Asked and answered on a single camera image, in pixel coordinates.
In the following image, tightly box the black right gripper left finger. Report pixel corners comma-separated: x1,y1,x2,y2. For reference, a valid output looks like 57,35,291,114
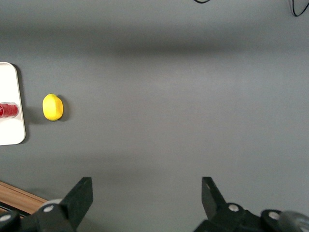
36,176,94,232

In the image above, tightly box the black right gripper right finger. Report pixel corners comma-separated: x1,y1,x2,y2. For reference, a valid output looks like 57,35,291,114
195,176,262,232

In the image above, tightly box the beige plastic tray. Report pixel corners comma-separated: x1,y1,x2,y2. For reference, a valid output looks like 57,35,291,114
0,61,27,146

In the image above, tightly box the wooden drawer cabinet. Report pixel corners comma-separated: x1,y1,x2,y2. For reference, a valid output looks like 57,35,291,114
0,180,48,219

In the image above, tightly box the yellow lemon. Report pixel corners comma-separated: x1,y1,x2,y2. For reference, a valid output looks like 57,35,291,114
42,93,64,122

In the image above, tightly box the small red-capped bottle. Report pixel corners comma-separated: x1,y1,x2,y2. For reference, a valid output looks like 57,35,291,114
0,101,19,119

